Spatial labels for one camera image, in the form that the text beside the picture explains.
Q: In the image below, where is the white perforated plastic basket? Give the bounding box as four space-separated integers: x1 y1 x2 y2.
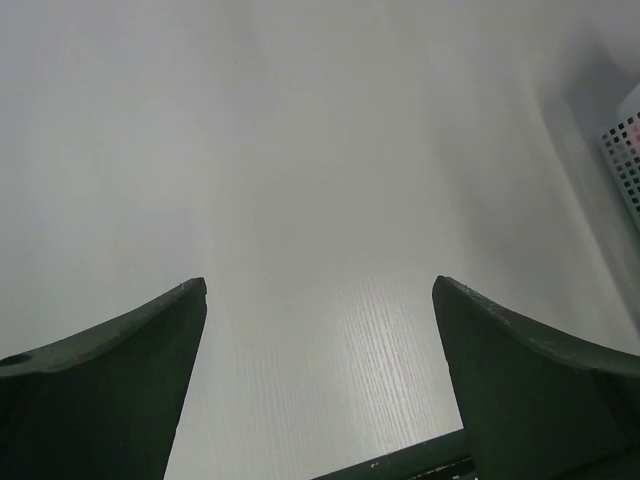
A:
598 85 640 229

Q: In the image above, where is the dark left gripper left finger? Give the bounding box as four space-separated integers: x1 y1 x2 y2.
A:
1 278 207 479

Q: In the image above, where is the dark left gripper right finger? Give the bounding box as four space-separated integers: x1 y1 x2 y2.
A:
432 276 639 479

